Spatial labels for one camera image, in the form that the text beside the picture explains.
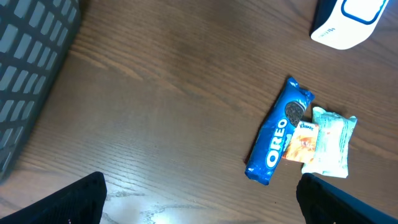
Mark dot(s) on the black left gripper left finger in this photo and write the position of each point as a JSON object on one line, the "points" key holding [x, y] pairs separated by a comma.
{"points": [[80, 202]]}

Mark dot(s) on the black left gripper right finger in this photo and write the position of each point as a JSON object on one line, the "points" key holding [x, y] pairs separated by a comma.
{"points": [[321, 202]]}

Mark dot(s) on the green wet wipes pack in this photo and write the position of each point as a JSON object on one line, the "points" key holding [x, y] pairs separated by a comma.
{"points": [[331, 152]]}

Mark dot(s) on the blue Oreo cookie pack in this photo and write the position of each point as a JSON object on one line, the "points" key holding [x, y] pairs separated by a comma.
{"points": [[277, 130]]}

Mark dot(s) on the white barcode scanner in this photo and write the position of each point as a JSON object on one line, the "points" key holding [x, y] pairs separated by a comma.
{"points": [[343, 24]]}

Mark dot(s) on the grey plastic basket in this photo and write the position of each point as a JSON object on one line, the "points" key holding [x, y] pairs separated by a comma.
{"points": [[35, 38]]}

